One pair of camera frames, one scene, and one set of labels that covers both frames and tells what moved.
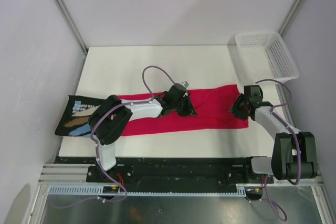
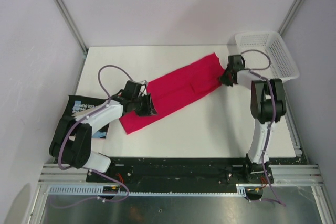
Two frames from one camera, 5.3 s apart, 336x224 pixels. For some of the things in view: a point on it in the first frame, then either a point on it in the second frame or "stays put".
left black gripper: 189,109 → 149,109
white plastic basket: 265,56 stays put
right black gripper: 234,108 → 223,79
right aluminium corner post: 297,2 stays put
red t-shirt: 212,106 → 177,88
